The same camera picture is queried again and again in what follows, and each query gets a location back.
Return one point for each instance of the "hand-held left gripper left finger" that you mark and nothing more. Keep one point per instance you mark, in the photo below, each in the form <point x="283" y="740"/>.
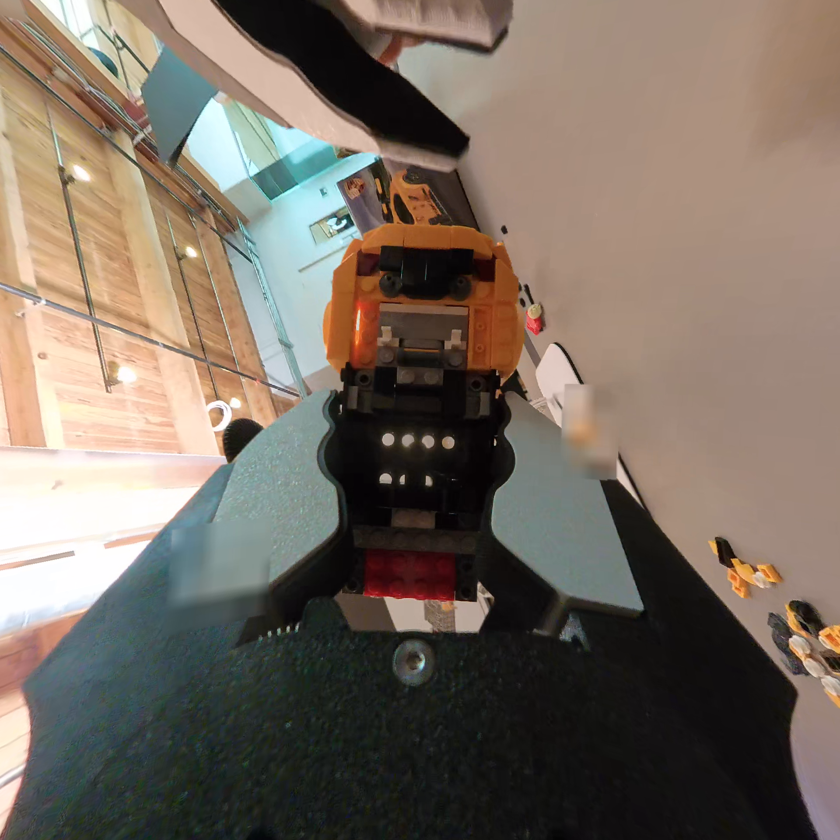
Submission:
<point x="282" y="472"/>

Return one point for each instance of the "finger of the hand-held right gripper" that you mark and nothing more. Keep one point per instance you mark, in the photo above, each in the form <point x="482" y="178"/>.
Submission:
<point x="446" y="19"/>
<point x="262" y="85"/>

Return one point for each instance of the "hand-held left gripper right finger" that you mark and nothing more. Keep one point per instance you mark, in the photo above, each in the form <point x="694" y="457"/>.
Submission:
<point x="564" y="538"/>

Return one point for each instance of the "orange and black lego car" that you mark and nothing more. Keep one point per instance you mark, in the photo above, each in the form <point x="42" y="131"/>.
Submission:
<point x="420" y="308"/>

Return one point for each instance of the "black lego set box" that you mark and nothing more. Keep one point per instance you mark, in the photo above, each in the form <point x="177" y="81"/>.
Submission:
<point x="420" y="197"/>

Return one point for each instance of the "pile of small lego pieces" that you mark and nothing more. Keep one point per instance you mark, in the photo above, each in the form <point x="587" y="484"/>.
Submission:
<point x="745" y="571"/>

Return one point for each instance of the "red lego minifigure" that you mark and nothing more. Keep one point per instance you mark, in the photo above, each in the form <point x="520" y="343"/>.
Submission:
<point x="535" y="321"/>

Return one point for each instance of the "person's right hand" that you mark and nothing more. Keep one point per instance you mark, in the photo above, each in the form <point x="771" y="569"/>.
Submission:
<point x="396" y="49"/>

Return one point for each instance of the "grey hanging panel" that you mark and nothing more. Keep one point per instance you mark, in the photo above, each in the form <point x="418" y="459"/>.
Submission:
<point x="174" y="98"/>

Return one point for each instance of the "white book stand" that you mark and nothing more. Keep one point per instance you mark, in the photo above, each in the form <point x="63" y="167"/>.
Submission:
<point x="558" y="367"/>

